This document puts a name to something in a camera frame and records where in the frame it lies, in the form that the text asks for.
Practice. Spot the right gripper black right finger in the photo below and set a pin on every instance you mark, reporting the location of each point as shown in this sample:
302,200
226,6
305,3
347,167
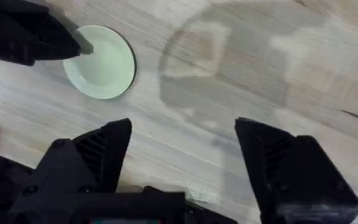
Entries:
291,174

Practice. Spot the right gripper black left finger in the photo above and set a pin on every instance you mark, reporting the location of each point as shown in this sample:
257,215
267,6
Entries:
104,152

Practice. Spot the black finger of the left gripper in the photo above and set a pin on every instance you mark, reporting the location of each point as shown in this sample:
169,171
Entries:
26,34

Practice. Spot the pale green round plate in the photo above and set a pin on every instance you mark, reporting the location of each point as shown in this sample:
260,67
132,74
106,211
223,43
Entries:
107,68

